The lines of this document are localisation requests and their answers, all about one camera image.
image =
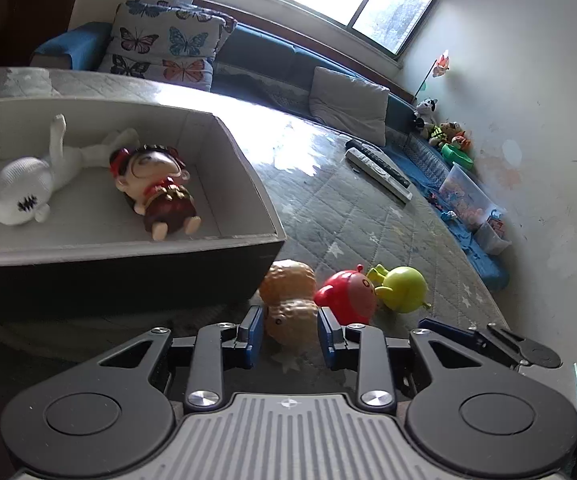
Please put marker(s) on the small clear plastic container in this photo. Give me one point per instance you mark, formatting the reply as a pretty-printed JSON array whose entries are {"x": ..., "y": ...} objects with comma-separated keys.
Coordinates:
[{"x": 492, "y": 235}]

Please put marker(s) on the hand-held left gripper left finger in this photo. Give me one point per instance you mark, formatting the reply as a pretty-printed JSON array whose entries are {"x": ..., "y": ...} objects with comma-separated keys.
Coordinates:
[{"x": 251, "y": 334}]

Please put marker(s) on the black remote control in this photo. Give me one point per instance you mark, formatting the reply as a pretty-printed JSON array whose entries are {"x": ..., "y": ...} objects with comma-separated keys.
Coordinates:
[{"x": 384, "y": 163}]

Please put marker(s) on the dark storage box white inside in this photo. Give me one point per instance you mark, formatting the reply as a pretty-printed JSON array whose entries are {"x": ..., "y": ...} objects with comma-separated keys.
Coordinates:
[{"x": 118, "y": 280}]

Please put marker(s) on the orange plush toy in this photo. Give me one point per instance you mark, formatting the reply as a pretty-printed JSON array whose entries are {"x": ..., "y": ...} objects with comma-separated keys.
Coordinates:
[{"x": 461, "y": 141}]

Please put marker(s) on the black and white plush cow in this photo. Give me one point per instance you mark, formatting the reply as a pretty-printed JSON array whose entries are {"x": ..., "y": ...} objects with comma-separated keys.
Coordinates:
[{"x": 425, "y": 112}]

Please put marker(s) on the white knitted plush doll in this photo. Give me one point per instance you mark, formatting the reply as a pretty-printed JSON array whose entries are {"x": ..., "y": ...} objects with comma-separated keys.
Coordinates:
[{"x": 18, "y": 185}]

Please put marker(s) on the green plastic bowl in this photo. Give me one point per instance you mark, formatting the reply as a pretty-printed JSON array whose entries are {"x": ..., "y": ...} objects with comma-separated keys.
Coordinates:
[{"x": 458, "y": 156}]

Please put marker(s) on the butterfly print pillow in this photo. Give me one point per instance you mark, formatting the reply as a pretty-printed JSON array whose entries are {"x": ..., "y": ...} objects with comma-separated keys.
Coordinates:
[
  {"x": 188, "y": 10},
  {"x": 168, "y": 55}
]

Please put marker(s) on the yellow-green round toy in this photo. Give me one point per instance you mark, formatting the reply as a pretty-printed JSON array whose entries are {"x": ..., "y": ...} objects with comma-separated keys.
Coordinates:
[{"x": 403, "y": 287}]

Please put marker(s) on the colourful pinwheel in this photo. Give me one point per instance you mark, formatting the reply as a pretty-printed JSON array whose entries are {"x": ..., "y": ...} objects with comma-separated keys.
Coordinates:
[{"x": 439, "y": 66}]

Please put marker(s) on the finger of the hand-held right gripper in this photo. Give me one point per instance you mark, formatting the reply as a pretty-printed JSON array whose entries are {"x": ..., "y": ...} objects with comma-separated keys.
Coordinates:
[{"x": 528, "y": 352}]

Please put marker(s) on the blue sofa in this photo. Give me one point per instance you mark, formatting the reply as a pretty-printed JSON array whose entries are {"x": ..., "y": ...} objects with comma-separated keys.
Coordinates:
[{"x": 268, "y": 55}]

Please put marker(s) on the white remote control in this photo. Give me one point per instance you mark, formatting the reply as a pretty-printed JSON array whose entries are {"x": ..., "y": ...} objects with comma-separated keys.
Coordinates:
[{"x": 374, "y": 172}]

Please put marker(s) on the clear bin of small toys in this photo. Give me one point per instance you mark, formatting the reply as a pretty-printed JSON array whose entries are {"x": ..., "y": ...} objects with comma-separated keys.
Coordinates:
[{"x": 466, "y": 197}]

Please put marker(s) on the red-hat cartoon figurine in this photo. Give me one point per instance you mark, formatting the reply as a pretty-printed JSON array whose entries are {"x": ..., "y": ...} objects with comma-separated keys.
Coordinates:
[{"x": 161, "y": 195}]

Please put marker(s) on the red round pig toy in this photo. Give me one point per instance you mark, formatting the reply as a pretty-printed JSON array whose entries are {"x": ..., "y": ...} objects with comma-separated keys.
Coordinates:
[{"x": 348, "y": 295}]

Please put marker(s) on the tan peanut toy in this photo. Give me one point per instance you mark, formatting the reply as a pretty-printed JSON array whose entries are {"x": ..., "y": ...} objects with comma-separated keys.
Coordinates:
[{"x": 288, "y": 285}]

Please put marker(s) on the grey plain pillow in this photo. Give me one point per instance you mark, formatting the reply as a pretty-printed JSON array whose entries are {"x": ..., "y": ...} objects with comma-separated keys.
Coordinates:
[{"x": 351, "y": 105}]

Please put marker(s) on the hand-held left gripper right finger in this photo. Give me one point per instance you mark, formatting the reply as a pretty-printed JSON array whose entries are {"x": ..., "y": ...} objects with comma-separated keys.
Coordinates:
[{"x": 325, "y": 336}]

